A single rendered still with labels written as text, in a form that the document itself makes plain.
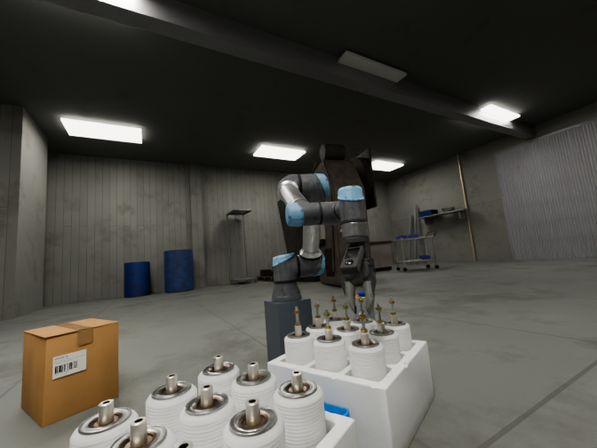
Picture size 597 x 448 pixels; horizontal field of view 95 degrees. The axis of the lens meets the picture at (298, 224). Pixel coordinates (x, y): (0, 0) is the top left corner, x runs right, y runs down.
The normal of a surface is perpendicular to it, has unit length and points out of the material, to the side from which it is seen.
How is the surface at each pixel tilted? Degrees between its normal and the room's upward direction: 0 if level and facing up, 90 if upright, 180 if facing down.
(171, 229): 90
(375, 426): 90
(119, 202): 90
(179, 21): 90
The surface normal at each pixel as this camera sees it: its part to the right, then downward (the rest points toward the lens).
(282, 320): 0.47, -0.15
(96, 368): 0.80, -0.15
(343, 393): -0.61, -0.05
